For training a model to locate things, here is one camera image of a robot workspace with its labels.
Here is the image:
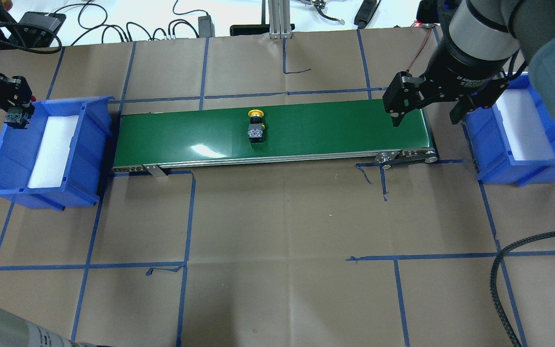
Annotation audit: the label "black power adapter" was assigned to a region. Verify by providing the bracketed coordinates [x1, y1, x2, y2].
[198, 15, 215, 38]

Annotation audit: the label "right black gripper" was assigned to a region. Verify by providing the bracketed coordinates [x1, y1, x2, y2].
[383, 41, 509, 127]

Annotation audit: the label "blue plastic bin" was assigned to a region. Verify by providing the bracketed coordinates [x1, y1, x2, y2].
[465, 73, 555, 187]
[0, 96, 114, 211]

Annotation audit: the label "red black motor wires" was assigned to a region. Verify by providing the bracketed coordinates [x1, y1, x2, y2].
[405, 24, 435, 75]

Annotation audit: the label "left blue plastic bin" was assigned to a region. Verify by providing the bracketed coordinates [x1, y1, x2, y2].
[0, 96, 114, 211]

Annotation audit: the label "white foam pad bin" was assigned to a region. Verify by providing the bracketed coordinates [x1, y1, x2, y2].
[27, 115, 79, 188]
[496, 89, 555, 161]

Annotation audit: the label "red mushroom push button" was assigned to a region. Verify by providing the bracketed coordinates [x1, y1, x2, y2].
[4, 107, 32, 130]

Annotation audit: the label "aluminium frame post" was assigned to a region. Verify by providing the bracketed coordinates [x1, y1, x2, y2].
[268, 0, 293, 39]

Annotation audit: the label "white foam pad left bin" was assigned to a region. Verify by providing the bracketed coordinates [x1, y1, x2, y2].
[27, 115, 79, 188]

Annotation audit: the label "white foam pad right bin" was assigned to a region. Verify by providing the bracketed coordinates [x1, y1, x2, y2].
[496, 89, 555, 161]

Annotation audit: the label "black handheld device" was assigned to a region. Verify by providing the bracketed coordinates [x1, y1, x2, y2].
[353, 0, 381, 29]

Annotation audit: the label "green conveyor belt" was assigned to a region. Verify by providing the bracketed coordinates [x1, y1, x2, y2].
[113, 99, 440, 174]

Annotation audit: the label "black braided cable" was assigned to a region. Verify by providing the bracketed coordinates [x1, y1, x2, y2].
[489, 227, 555, 347]

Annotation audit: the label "right blue plastic bin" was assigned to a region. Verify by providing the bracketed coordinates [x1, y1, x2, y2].
[465, 73, 555, 187]

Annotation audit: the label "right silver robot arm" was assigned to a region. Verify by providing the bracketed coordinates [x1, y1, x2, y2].
[383, 0, 555, 127]

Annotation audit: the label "yellow mushroom push button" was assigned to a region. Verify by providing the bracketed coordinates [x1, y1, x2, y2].
[247, 109, 265, 144]

